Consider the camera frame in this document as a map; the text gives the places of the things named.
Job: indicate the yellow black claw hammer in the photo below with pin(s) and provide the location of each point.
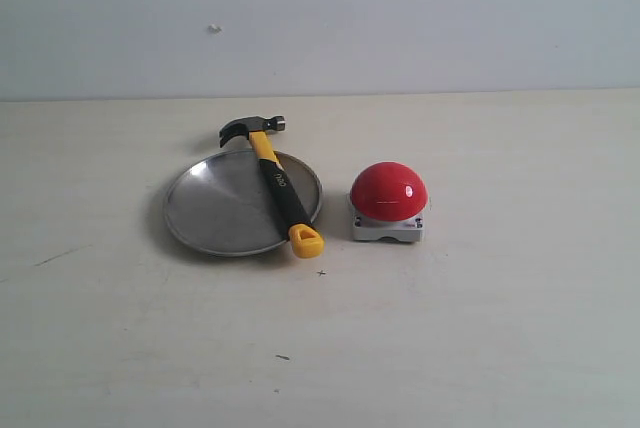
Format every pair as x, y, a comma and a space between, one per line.
306, 242

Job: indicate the red dome push button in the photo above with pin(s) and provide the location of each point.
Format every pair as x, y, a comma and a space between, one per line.
387, 201

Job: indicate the round steel plate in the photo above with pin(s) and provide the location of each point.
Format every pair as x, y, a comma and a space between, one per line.
221, 206

